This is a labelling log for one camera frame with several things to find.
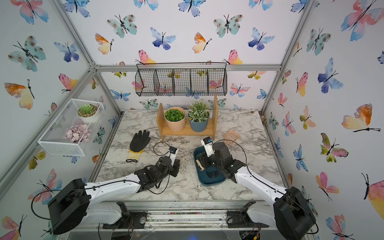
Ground beige strap watch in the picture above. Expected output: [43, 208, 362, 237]
[196, 160, 205, 171]

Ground teal storage box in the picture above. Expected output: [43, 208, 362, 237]
[194, 147, 226, 187]

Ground black watch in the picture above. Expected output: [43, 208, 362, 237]
[206, 168, 220, 179]

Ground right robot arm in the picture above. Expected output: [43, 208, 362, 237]
[196, 137, 317, 240]

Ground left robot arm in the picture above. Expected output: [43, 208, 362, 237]
[48, 156, 180, 235]

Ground pink plastic scoop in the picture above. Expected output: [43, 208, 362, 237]
[223, 130, 241, 145]

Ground wooden shelf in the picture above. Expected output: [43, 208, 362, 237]
[156, 94, 219, 141]

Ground black work glove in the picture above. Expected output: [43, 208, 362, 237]
[126, 130, 151, 163]

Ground blue pot flowering plant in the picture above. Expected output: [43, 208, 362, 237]
[188, 100, 210, 133]

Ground pink pot green plant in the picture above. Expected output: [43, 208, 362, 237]
[165, 107, 186, 133]

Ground pink artificial flowers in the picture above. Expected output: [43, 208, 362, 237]
[63, 124, 93, 144]

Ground white pot succulent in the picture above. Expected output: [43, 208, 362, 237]
[77, 104, 99, 125]

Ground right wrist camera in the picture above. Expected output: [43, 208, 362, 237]
[201, 137, 215, 158]

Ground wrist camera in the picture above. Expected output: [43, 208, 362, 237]
[201, 137, 215, 158]
[169, 147, 179, 166]

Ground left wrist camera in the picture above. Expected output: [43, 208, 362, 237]
[169, 147, 179, 166]

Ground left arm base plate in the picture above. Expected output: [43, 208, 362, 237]
[102, 212, 148, 230]

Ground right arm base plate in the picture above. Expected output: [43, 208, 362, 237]
[226, 211, 269, 229]

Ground black wire basket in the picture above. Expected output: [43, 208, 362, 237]
[133, 62, 228, 99]

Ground white mesh wall basket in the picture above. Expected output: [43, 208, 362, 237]
[38, 99, 105, 157]

